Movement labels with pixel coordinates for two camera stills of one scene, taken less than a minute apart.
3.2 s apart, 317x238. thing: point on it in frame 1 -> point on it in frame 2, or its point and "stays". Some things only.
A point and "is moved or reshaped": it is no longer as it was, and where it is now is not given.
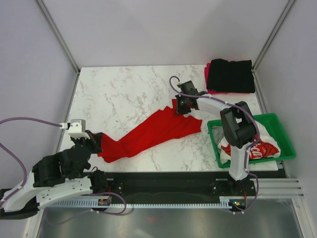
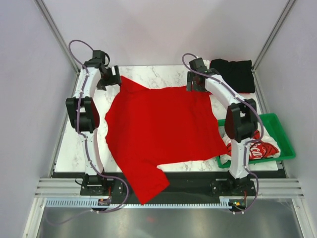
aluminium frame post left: (48, 17) stays
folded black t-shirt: (233, 76) stays
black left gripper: (96, 139) -> (114, 80)
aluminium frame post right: (273, 34) stays
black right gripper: (179, 110) -> (190, 78)
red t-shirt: (167, 125) is moved or reshaped
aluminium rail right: (278, 188) stays
